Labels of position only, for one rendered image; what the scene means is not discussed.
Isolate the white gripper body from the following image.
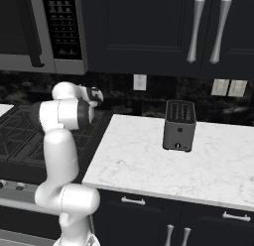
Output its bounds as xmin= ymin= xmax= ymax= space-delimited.
xmin=86 ymin=86 xmax=105 ymax=108

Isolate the silver microwave oven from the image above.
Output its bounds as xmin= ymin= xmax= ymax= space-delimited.
xmin=0 ymin=0 xmax=89 ymax=76

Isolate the dark wide upper cupboard door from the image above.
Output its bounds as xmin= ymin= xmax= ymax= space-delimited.
xmin=78 ymin=0 xmax=214 ymax=78

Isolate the dark grey toaster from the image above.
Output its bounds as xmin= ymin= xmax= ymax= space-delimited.
xmin=162 ymin=99 xmax=197 ymax=154

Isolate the black gas hob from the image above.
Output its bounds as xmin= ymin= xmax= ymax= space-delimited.
xmin=0 ymin=103 xmax=114 ymax=185

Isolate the dark drawer front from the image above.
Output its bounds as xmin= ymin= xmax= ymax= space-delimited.
xmin=95 ymin=188 xmax=185 ymax=215
xmin=180 ymin=202 xmax=254 ymax=230

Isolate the dark lower cupboard door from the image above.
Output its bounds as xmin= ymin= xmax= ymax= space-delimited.
xmin=175 ymin=219 xmax=254 ymax=246
xmin=92 ymin=205 xmax=182 ymax=246

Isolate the silver oven front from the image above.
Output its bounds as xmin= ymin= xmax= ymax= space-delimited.
xmin=0 ymin=179 xmax=97 ymax=246

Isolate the dark narrow upper cupboard door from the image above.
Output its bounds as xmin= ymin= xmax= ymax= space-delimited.
xmin=198 ymin=0 xmax=254 ymax=81

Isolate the white wall socket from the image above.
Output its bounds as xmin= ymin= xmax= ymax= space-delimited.
xmin=132 ymin=73 xmax=148 ymax=92

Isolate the black microwave door handle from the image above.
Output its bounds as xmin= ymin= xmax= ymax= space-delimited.
xmin=13 ymin=0 xmax=46 ymax=68

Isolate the silver drawer handle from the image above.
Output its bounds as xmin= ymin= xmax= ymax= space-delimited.
xmin=221 ymin=210 xmax=252 ymax=223
xmin=120 ymin=195 xmax=147 ymax=206

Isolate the silver upper cupboard handle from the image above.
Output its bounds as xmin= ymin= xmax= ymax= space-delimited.
xmin=186 ymin=0 xmax=206 ymax=63
xmin=208 ymin=0 xmax=233 ymax=65

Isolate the silver cupboard handle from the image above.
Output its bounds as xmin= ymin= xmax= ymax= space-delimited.
xmin=208 ymin=0 xmax=233 ymax=65
xmin=180 ymin=226 xmax=192 ymax=246
xmin=186 ymin=0 xmax=206 ymax=63
xmin=164 ymin=223 xmax=176 ymax=246

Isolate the silver oven door handle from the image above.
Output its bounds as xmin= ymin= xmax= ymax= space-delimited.
xmin=0 ymin=196 xmax=63 ymax=215

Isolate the silver lower cupboard handle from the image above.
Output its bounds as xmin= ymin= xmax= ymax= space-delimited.
xmin=180 ymin=226 xmax=192 ymax=246
xmin=164 ymin=223 xmax=176 ymax=246

